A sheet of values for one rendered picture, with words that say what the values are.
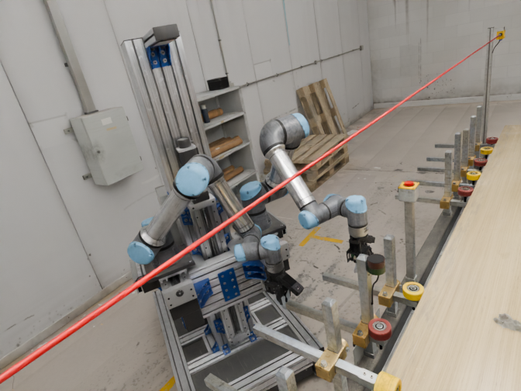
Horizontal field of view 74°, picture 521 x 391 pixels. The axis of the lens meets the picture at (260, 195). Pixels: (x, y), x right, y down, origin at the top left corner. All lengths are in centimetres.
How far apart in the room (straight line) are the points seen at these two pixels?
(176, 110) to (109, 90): 195
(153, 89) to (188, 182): 56
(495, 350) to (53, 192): 310
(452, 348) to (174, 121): 143
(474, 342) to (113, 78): 334
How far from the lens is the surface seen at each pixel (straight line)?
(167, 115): 173
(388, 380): 116
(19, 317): 353
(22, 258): 339
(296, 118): 152
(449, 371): 131
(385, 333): 139
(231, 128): 444
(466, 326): 145
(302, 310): 156
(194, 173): 130
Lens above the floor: 189
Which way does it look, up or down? 22 degrees down
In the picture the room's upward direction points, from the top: 12 degrees counter-clockwise
